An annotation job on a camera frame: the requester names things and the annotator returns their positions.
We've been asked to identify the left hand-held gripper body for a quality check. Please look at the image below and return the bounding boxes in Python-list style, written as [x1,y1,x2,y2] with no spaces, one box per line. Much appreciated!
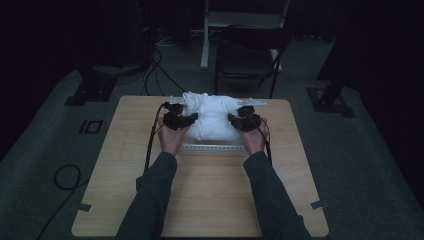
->
[161,95,194,131]

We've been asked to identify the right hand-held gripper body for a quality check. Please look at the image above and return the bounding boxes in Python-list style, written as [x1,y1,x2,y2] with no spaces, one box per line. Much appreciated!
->
[232,97,268,132]

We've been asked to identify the white cloth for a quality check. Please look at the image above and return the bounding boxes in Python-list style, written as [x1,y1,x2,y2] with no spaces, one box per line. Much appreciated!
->
[180,91,247,142]

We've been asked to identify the white plastic basket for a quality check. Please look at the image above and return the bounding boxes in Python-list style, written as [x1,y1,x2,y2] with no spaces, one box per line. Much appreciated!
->
[177,136,250,157]

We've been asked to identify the person's left hand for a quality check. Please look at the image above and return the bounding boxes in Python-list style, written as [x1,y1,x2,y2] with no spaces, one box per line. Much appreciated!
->
[156,115,191,158]

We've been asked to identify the person's right hand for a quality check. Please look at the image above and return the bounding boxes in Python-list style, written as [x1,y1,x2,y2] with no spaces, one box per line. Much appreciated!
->
[239,117,271,157]

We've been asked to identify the black folding chair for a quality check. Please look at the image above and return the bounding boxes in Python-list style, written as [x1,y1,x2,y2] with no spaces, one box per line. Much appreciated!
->
[213,24,292,100]

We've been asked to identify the black stand base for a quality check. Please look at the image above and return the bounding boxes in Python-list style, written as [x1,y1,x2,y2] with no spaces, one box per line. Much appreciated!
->
[64,64,118,107]
[306,0,357,119]

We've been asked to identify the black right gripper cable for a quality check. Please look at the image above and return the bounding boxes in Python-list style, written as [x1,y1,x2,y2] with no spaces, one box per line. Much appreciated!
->
[242,109,273,167]

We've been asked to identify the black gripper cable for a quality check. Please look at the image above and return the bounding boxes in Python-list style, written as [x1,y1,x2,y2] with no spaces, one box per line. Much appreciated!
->
[242,109,273,167]
[34,101,168,240]

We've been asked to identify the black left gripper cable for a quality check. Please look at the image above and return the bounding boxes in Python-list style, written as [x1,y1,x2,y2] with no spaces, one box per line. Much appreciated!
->
[34,101,168,240]

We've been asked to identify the black floor cables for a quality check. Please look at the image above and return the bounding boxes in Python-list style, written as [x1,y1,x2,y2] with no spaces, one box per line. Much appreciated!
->
[141,46,192,98]

